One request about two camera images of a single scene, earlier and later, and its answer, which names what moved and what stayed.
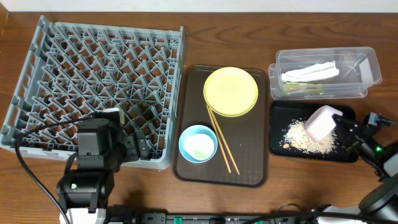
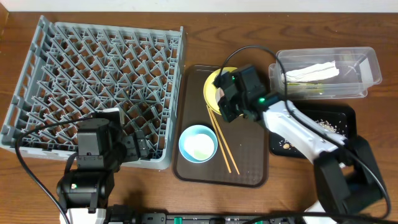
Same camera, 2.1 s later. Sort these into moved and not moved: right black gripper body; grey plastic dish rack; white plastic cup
Moved: right black gripper body
Not moved: grey plastic dish rack; white plastic cup
